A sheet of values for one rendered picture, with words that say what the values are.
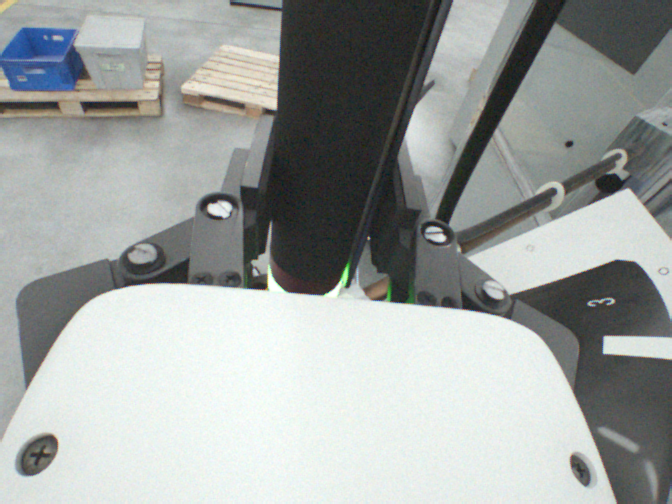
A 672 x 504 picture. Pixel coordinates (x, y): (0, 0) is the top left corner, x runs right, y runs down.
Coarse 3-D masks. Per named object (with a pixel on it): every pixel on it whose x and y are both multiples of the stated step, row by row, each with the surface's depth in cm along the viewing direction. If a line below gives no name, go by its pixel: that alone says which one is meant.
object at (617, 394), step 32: (544, 288) 29; (576, 288) 27; (608, 288) 25; (640, 288) 23; (576, 320) 23; (608, 320) 22; (640, 320) 21; (576, 384) 19; (608, 384) 18; (640, 384) 17; (608, 416) 16; (640, 416) 16; (608, 448) 15; (640, 448) 15; (608, 480) 14; (640, 480) 14
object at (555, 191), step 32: (544, 0) 12; (544, 32) 12; (512, 64) 13; (512, 96) 14; (480, 128) 15; (608, 160) 40; (448, 192) 19; (544, 192) 33; (448, 224) 21; (480, 224) 28
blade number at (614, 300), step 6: (606, 294) 24; (612, 294) 24; (618, 294) 23; (582, 300) 25; (588, 300) 24; (594, 300) 24; (600, 300) 24; (606, 300) 24; (612, 300) 23; (618, 300) 23; (582, 306) 24; (588, 306) 24; (594, 306) 24; (600, 306) 23; (606, 306) 23; (612, 306) 23; (618, 306) 22
